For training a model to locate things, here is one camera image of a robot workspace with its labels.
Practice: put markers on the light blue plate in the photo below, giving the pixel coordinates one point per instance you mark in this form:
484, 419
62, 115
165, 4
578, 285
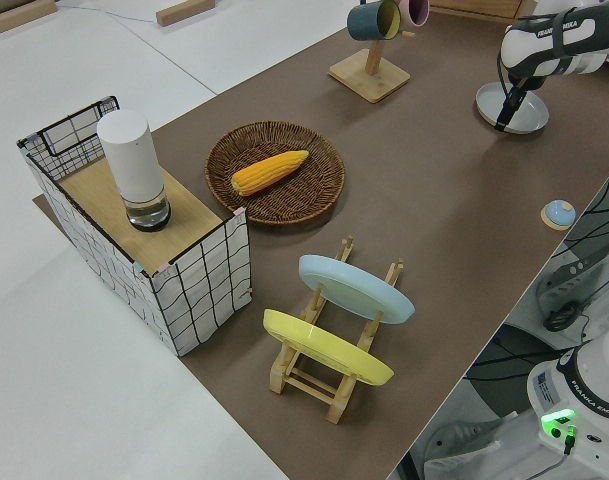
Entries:
354, 287

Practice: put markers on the gray plate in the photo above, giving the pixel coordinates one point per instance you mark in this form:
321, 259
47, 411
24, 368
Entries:
534, 112

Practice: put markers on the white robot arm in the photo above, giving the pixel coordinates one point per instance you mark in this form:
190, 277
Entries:
584, 400

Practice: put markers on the blue call bell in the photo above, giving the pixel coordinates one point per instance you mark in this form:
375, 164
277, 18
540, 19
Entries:
559, 212

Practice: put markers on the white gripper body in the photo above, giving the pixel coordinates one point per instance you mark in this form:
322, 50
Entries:
554, 47

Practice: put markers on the wooden block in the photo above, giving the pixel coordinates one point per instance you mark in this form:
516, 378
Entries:
19, 15
184, 11

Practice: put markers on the yellow corn cob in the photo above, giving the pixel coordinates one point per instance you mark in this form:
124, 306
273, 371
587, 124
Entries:
269, 172

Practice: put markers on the wooden mug tree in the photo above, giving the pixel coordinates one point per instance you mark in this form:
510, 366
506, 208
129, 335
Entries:
369, 80

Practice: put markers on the grid-patterned box with wooden top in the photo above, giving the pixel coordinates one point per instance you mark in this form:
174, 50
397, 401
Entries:
199, 290

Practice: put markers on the dark teal mug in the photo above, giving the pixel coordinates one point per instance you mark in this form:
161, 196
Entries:
364, 22

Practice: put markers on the yellow plate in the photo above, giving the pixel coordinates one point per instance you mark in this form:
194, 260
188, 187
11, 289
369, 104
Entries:
324, 345

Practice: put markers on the large wooden box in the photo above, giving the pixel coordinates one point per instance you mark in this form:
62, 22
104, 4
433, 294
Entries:
484, 6

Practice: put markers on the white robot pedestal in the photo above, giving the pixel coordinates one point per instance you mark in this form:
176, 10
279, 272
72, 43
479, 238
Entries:
464, 445

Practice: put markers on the brown wicker basket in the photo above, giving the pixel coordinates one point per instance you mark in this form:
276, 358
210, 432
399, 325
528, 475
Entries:
294, 200

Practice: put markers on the pink mug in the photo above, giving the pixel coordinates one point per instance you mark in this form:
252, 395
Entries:
414, 11

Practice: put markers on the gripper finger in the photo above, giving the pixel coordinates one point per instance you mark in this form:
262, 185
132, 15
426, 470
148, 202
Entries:
507, 112
522, 89

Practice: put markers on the large brown table mat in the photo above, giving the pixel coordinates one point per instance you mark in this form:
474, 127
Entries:
459, 250

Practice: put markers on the wooden plate rack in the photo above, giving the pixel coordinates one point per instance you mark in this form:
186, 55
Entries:
340, 405

